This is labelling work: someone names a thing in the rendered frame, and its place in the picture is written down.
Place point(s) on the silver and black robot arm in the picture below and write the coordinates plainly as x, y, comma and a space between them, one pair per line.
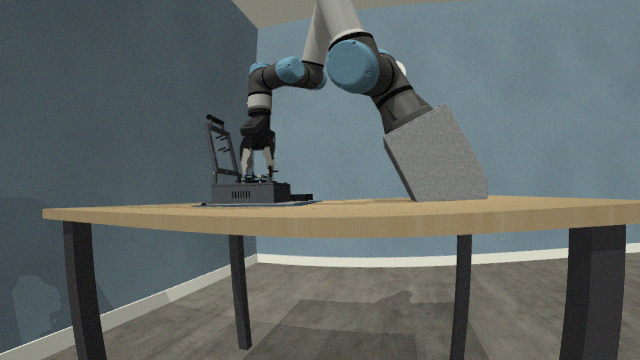
355, 64

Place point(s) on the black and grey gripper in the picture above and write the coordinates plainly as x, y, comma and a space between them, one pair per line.
264, 136

